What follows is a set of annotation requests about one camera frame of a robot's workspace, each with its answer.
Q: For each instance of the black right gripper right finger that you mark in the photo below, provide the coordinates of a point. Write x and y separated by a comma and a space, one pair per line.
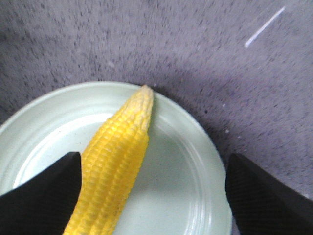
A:
262, 205

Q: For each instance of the light green round plate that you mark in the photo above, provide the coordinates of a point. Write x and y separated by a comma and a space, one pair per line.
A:
180, 187

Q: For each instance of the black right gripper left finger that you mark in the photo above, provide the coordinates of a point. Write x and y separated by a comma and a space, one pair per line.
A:
44, 204

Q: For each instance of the yellow corn cob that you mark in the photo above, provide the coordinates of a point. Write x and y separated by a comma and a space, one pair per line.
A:
110, 165

